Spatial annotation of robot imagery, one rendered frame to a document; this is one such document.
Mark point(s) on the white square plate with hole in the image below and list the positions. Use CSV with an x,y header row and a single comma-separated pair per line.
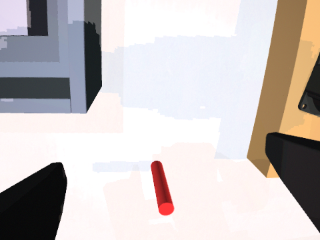
x,y
23,17

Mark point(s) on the red peg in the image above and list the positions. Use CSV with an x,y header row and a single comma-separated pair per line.
x,y
162,192

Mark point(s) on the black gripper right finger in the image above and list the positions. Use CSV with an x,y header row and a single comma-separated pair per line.
x,y
297,162

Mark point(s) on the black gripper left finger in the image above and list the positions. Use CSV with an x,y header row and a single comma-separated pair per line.
x,y
32,209

